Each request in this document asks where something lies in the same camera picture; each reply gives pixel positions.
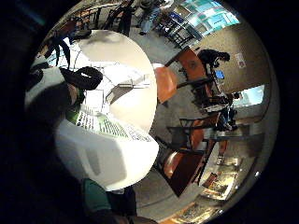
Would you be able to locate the white plastic jug with label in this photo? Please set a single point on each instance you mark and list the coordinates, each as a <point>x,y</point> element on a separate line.
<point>106,152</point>

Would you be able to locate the black metal chair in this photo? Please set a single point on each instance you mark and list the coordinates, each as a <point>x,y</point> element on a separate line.
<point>120,16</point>

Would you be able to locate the the person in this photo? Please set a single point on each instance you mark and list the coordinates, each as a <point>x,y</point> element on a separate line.
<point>95,199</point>

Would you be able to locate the dark red chair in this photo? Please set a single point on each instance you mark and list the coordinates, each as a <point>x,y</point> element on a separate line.
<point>183,169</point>

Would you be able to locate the small blue screen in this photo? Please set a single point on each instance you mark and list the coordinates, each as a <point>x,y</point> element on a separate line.
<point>220,74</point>

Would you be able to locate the bright side window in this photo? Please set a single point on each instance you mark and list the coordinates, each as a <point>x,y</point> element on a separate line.
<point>253,96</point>

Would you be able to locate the framed picture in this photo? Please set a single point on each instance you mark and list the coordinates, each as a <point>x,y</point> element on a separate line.
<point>219,185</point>

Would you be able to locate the black camera on tripod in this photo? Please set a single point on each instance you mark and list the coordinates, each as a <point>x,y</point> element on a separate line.
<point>214,57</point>

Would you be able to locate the large window wall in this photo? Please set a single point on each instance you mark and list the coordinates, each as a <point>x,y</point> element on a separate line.
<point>209,16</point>

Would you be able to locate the white wall poster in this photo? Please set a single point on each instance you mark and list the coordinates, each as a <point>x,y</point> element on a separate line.
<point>240,60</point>

